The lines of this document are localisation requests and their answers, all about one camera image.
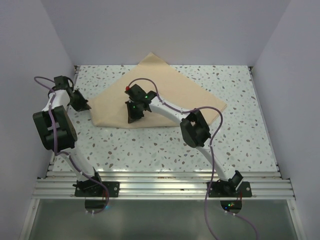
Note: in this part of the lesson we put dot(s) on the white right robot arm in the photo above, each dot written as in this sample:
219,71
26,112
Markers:
194,129

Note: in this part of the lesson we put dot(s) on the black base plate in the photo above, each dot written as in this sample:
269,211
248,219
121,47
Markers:
222,189
89,188

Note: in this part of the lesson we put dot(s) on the aluminium rail frame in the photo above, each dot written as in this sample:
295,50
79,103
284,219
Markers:
163,182

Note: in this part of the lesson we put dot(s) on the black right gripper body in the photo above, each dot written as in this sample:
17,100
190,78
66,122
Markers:
136,101

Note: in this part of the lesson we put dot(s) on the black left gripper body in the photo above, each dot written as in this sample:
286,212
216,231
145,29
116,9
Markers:
75,92

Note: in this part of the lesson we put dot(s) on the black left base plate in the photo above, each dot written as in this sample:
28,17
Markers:
89,188

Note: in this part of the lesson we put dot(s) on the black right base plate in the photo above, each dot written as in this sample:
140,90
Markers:
222,189

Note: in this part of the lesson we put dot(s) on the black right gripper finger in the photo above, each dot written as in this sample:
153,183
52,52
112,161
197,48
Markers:
139,111
132,111

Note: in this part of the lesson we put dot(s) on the beige cloth drape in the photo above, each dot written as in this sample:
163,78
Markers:
108,109

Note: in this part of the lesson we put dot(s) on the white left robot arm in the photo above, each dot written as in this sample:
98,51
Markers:
55,128

